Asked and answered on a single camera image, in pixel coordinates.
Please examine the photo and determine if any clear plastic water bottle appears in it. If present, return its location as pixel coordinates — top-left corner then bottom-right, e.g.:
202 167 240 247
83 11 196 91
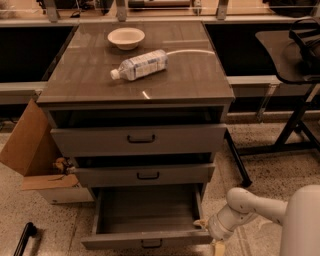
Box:
110 50 168 81

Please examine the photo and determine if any grey drawer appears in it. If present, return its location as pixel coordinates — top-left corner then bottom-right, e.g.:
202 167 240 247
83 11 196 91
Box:
51 124 226 157
75 163 214 188
82 184 212 250

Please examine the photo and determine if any grey top drawer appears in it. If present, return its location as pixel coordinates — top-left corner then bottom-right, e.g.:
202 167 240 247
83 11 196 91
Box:
51 124 226 157

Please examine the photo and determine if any black bag on table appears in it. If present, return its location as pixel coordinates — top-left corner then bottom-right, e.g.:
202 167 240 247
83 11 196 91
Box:
289 17 320 76

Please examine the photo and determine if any grey middle drawer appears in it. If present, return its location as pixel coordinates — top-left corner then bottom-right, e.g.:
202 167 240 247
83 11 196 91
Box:
75 163 214 188

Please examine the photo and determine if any black side table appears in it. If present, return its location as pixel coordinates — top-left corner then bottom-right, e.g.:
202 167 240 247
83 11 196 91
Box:
225 31 320 187

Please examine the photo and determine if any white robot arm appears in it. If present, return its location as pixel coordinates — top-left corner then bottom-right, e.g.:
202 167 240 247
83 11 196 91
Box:
194 185 320 256

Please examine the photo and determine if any open cardboard box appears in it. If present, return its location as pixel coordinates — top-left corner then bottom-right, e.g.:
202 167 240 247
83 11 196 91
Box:
0 100 94 204

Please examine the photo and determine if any grey bottom drawer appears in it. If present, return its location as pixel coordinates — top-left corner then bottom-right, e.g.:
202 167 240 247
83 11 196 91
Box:
82 184 212 250

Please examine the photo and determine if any grey drawer cabinet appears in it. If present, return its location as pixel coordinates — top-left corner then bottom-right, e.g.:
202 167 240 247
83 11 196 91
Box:
36 21 236 201

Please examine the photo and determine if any white ceramic bowl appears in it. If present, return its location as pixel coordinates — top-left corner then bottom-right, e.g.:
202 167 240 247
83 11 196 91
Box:
107 27 145 50

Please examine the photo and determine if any black bar on floor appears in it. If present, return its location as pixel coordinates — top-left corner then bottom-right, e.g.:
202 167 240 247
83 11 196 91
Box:
13 222 37 256

